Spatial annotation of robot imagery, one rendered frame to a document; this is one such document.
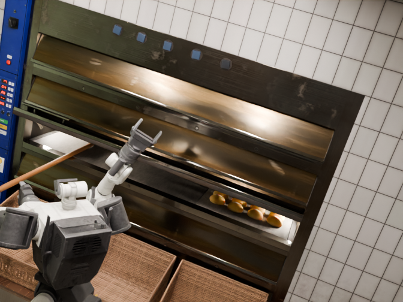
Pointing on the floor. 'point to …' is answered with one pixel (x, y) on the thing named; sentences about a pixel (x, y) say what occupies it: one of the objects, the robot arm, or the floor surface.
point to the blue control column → (12, 42)
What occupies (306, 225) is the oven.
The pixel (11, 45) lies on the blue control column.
